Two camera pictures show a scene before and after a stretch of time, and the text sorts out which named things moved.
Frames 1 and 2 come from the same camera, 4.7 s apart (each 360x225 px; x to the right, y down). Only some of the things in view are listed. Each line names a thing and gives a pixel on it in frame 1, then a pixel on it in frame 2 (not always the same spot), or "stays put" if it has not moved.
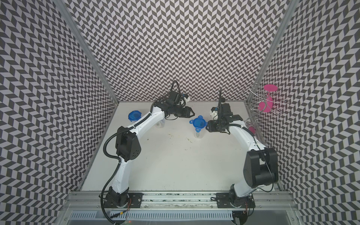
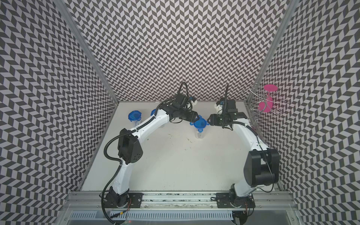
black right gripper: [210, 123] → [213, 120]
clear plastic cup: [198, 135] stays put
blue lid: [198, 123] stays put
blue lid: [134, 115] stays put
